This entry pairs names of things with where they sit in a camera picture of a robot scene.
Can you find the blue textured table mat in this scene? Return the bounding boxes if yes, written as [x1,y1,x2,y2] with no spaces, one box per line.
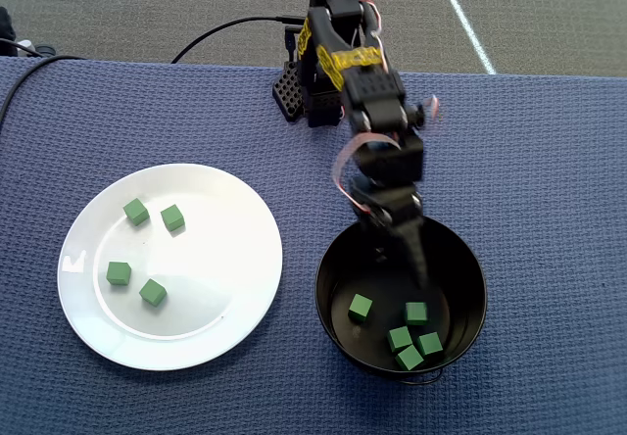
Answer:
[0,57,627,435]

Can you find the white round plate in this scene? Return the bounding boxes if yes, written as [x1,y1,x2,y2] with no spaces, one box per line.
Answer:
[57,162,285,372]

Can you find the thin black cable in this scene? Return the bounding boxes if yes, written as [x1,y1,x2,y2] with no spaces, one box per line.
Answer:
[0,37,45,59]

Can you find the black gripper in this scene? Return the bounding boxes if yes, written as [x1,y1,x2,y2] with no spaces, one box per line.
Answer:
[351,179,432,292]

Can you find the black metal bucket container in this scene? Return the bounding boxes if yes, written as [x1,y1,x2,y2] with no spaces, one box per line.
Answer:
[313,212,489,387]

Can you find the black rounded object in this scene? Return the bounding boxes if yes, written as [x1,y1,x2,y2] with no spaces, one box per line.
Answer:
[0,6,14,57]

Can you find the red white servo cable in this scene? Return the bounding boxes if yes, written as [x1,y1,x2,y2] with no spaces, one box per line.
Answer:
[331,133,401,214]

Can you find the green cube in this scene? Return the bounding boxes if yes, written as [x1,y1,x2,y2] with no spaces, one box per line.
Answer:
[394,344,425,372]
[122,197,151,227]
[138,278,169,309]
[386,325,414,354]
[416,331,445,357]
[347,293,374,323]
[105,261,132,287]
[160,204,185,233]
[405,301,428,327]

